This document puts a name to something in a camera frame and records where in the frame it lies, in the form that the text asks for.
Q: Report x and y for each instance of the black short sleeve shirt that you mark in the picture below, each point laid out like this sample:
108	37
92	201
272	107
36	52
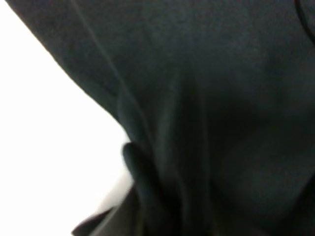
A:
216	96

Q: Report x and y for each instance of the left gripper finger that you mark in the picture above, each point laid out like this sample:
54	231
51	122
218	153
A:
121	220

